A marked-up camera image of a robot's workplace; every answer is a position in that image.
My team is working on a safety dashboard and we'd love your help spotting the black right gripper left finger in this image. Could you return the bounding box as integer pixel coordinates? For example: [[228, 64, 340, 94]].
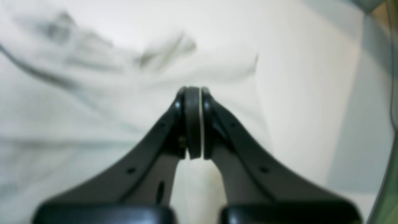
[[32, 87, 201, 224]]

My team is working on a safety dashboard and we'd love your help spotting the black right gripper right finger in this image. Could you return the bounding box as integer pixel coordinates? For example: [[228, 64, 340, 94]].
[[201, 87, 362, 224]]

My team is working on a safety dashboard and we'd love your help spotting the beige t-shirt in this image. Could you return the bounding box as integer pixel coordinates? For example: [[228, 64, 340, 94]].
[[1, 0, 272, 224]]

